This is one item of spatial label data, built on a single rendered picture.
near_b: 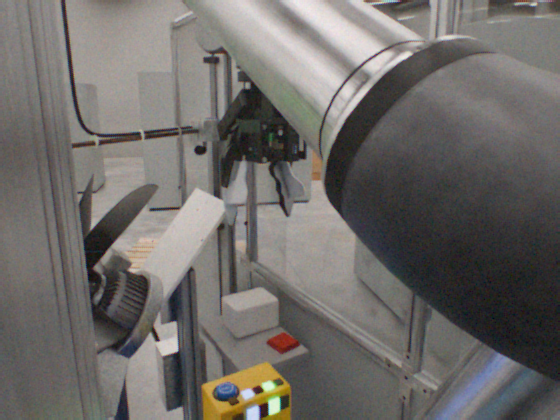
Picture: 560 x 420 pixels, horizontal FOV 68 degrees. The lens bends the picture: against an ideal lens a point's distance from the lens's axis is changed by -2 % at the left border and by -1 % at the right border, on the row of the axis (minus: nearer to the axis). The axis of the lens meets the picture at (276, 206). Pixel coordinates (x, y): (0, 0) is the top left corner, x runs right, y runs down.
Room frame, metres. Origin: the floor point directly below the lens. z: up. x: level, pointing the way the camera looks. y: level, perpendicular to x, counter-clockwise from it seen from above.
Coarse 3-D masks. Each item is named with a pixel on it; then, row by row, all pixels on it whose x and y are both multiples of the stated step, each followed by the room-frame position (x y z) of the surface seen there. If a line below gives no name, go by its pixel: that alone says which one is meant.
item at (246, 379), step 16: (256, 368) 0.80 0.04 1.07; (272, 368) 0.80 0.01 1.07; (208, 384) 0.75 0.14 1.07; (240, 384) 0.75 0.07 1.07; (256, 384) 0.75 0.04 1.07; (288, 384) 0.75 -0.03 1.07; (208, 400) 0.71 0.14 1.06; (224, 400) 0.70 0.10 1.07; (240, 400) 0.70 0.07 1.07; (256, 400) 0.70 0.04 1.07; (208, 416) 0.72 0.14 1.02; (224, 416) 0.67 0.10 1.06; (272, 416) 0.72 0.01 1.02; (288, 416) 0.74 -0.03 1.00
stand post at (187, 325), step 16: (192, 272) 1.16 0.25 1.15; (176, 288) 1.19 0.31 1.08; (192, 288) 1.16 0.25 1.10; (176, 304) 1.21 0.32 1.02; (192, 304) 1.16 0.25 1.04; (176, 320) 1.21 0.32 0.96; (192, 320) 1.16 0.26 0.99; (192, 336) 1.17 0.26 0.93; (192, 352) 1.17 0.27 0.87; (192, 368) 1.15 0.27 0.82; (192, 384) 1.15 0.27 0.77; (192, 400) 1.15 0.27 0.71; (192, 416) 1.15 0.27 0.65
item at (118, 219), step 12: (132, 192) 0.92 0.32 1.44; (144, 192) 1.02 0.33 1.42; (120, 204) 0.92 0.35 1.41; (132, 204) 1.00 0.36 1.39; (144, 204) 1.07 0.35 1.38; (108, 216) 0.92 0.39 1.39; (120, 216) 0.99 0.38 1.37; (132, 216) 1.05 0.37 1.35; (96, 228) 0.93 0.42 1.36; (108, 228) 0.98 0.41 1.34; (120, 228) 1.03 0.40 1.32; (84, 240) 0.93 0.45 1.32; (96, 240) 0.98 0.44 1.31; (108, 240) 1.02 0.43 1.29
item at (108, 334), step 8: (96, 312) 0.84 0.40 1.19; (96, 320) 0.81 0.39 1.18; (104, 320) 0.81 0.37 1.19; (112, 320) 0.80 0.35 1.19; (96, 328) 0.78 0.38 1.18; (104, 328) 0.77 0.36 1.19; (112, 328) 0.77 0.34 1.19; (120, 328) 0.77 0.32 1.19; (96, 336) 0.75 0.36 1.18; (104, 336) 0.75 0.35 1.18; (112, 336) 0.74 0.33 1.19; (120, 336) 0.74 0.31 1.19; (104, 344) 0.72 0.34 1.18; (112, 344) 0.72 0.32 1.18
